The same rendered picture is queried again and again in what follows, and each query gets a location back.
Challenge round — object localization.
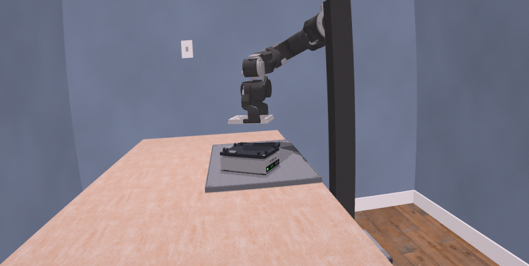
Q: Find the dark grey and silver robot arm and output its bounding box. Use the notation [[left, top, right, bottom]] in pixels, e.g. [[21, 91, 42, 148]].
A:
[[242, 3, 325, 80]]

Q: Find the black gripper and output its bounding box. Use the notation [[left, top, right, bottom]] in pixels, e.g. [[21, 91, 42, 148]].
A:
[[240, 62, 272, 123]]

